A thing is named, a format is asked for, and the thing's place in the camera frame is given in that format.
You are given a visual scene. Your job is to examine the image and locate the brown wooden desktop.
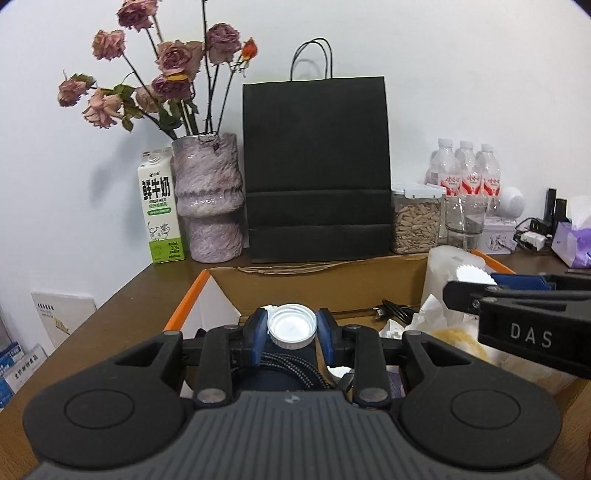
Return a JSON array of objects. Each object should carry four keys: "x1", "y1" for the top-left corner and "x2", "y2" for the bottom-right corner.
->
[{"x1": 0, "y1": 251, "x2": 591, "y2": 480}]

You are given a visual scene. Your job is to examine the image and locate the purple tissue box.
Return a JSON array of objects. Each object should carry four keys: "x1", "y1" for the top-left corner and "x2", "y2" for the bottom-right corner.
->
[{"x1": 551, "y1": 196, "x2": 591, "y2": 270}]

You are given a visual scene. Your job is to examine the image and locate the clear glass cup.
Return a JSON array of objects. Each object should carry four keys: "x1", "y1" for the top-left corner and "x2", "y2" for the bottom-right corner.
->
[{"x1": 443, "y1": 193, "x2": 489, "y2": 253}]

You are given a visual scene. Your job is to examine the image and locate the white bottle cap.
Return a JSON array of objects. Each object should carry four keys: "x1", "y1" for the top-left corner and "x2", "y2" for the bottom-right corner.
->
[{"x1": 266, "y1": 302, "x2": 320, "y2": 350}]

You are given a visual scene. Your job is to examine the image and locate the navy fabric pouch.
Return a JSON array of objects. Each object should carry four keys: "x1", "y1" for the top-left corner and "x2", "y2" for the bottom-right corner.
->
[{"x1": 180, "y1": 313, "x2": 334, "y2": 393}]

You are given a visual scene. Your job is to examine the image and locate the black paper bag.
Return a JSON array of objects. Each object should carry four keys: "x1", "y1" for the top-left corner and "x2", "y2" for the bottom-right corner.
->
[{"x1": 242, "y1": 39, "x2": 393, "y2": 264}]

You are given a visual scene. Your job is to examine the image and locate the white charger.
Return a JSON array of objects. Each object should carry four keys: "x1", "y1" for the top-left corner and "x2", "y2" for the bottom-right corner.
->
[{"x1": 519, "y1": 230, "x2": 548, "y2": 253}]

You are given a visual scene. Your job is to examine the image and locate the clear seed container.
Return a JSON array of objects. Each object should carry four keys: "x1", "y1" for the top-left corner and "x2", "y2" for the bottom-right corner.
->
[{"x1": 391, "y1": 183, "x2": 447, "y2": 255}]

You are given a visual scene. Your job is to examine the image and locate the grey braided cable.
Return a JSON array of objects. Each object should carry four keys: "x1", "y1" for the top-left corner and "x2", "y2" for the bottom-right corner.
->
[{"x1": 230, "y1": 350, "x2": 331, "y2": 391}]

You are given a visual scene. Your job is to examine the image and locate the stack of blue boxes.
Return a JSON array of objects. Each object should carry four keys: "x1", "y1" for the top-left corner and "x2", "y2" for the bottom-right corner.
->
[{"x1": 0, "y1": 341, "x2": 47, "y2": 409}]

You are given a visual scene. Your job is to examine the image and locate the yellow white plush toy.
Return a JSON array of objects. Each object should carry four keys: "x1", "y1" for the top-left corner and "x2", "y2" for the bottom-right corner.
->
[{"x1": 429, "y1": 322, "x2": 591, "y2": 394}]

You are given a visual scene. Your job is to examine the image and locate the white tin box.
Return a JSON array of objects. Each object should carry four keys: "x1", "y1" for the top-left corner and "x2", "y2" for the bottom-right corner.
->
[{"x1": 475, "y1": 216, "x2": 518, "y2": 256}]

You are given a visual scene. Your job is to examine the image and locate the white ridged lid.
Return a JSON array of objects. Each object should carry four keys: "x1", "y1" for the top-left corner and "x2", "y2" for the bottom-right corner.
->
[{"x1": 445, "y1": 265, "x2": 499, "y2": 289}]

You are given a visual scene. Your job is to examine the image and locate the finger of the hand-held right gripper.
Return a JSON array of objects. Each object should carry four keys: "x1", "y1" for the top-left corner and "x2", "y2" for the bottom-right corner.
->
[
  {"x1": 442, "y1": 278, "x2": 505, "y2": 320},
  {"x1": 489, "y1": 272, "x2": 591, "y2": 291}
]

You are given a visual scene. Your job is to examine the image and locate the dried pink rose bouquet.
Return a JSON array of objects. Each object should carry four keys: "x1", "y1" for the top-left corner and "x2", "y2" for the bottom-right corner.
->
[{"x1": 57, "y1": 0, "x2": 260, "y2": 142}]

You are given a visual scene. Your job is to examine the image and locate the orange cardboard box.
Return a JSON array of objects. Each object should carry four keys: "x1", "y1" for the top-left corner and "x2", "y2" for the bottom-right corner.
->
[{"x1": 163, "y1": 248, "x2": 591, "y2": 416}]

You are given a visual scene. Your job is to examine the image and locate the purple knitted cloth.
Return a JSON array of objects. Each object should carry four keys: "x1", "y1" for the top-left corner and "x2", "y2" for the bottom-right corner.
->
[{"x1": 387, "y1": 366, "x2": 407, "y2": 398}]

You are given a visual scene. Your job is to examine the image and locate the white green milk carton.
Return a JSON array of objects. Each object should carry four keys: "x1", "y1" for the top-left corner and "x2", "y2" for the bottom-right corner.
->
[{"x1": 137, "y1": 147, "x2": 186, "y2": 265}]

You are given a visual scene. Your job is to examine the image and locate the white tissue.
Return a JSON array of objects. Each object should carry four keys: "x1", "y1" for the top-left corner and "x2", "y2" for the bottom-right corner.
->
[{"x1": 378, "y1": 292, "x2": 479, "y2": 345}]

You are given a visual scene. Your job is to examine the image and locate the clear water bottle red label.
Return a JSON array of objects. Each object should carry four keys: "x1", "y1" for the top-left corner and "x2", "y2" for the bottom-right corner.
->
[
  {"x1": 477, "y1": 143, "x2": 503, "y2": 197},
  {"x1": 454, "y1": 140, "x2": 484, "y2": 196},
  {"x1": 429, "y1": 138, "x2": 463, "y2": 195}
]

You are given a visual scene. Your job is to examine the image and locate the translucent cotton swab container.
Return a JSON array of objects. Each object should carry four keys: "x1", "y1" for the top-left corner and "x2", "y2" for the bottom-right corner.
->
[{"x1": 422, "y1": 246, "x2": 488, "y2": 319}]

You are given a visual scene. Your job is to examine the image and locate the black cable plug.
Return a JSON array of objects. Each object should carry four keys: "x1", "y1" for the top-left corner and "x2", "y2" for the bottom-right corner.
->
[{"x1": 371, "y1": 299, "x2": 417, "y2": 324}]

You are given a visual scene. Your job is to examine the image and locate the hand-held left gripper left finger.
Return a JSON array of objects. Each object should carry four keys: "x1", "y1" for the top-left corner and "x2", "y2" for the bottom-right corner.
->
[{"x1": 108, "y1": 307, "x2": 269, "y2": 408}]

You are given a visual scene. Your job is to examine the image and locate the raffia strands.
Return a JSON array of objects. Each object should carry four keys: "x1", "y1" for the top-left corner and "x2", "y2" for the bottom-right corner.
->
[{"x1": 237, "y1": 260, "x2": 352, "y2": 276}]

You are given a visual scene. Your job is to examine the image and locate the purple mottled vase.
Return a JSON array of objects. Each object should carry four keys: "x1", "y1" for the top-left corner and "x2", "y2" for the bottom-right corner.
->
[{"x1": 171, "y1": 132, "x2": 245, "y2": 263}]

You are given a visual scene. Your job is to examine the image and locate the white wall panel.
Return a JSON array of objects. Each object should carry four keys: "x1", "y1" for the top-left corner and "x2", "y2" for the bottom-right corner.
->
[{"x1": 31, "y1": 290, "x2": 98, "y2": 352}]

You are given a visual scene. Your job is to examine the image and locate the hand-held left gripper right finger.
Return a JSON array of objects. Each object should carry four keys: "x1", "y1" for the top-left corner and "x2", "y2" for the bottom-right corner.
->
[{"x1": 316, "y1": 307, "x2": 468, "y2": 408}]

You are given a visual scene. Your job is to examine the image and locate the white round device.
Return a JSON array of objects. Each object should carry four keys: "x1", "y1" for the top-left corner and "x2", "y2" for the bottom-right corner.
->
[{"x1": 491, "y1": 185, "x2": 526, "y2": 220}]

